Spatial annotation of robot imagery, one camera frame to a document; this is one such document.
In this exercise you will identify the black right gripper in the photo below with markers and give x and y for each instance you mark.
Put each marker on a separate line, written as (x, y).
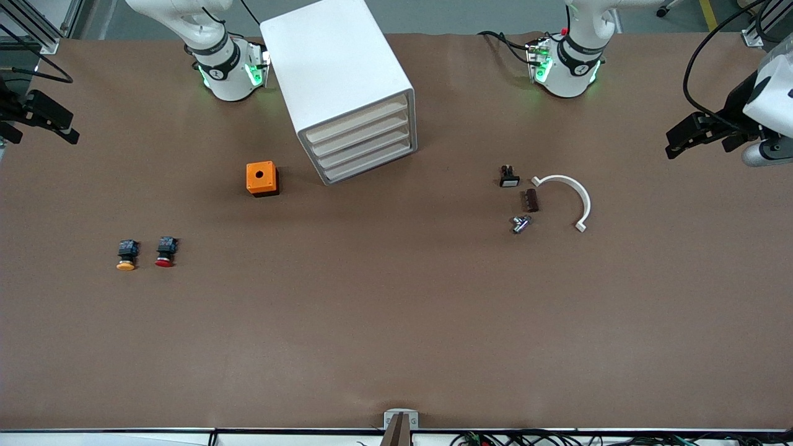
(7, 106)

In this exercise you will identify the dark brown cylinder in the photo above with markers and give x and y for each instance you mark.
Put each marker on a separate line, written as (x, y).
(531, 201)

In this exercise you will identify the grey metal bracket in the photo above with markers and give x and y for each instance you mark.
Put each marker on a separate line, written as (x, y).
(388, 420)

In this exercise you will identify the brown bar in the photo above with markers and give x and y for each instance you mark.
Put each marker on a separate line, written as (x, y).
(401, 433)

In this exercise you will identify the aluminium frame post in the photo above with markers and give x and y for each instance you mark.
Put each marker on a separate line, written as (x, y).
(753, 38)
(46, 44)

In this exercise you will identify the white stand leg with caster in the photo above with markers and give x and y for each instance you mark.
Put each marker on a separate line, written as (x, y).
(664, 10)

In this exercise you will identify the black white-faced rectangular push button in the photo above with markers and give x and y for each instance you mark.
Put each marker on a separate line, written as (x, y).
(509, 181)

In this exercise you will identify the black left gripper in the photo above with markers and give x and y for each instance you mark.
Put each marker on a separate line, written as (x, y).
(735, 99)

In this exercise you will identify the white table edge rail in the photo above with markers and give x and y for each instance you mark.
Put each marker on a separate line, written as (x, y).
(124, 440)

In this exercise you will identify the orange box with hole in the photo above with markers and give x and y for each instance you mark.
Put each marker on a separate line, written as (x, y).
(253, 183)

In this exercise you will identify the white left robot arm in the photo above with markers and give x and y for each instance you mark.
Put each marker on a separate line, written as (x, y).
(573, 68)

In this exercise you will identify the yellow mushroom push button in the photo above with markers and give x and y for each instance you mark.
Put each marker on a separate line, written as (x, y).
(127, 265)

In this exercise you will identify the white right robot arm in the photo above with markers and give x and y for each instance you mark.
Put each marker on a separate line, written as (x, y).
(229, 80)

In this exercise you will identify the chrome tee fitting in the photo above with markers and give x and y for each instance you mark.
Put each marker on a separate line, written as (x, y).
(519, 225)

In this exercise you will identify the red mushroom push button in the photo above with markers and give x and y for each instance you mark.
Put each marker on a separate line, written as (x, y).
(165, 262)

